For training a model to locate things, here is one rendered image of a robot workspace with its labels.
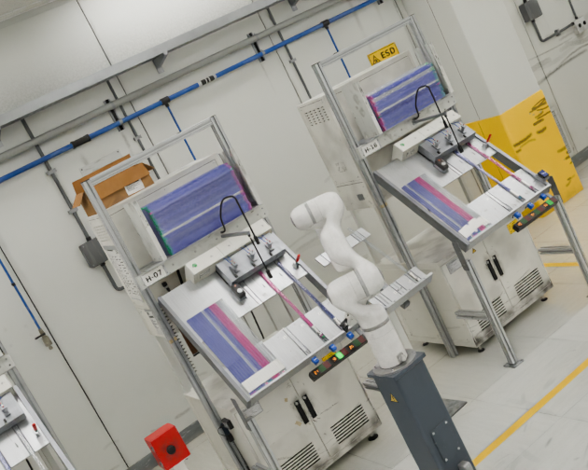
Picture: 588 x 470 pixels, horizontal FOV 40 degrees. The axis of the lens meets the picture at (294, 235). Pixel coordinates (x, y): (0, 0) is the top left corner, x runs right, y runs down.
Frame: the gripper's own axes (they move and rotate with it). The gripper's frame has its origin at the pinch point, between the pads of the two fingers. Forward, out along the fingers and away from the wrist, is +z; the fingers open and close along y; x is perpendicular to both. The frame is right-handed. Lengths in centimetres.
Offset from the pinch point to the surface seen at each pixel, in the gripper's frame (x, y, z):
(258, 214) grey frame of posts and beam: 81, 8, 3
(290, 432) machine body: -4, -38, 58
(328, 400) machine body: -3, -12, 57
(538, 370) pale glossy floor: -62, 80, 45
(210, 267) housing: 70, -31, 4
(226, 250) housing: 72, -19, 2
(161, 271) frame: 81, -52, 3
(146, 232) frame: 96, -50, -11
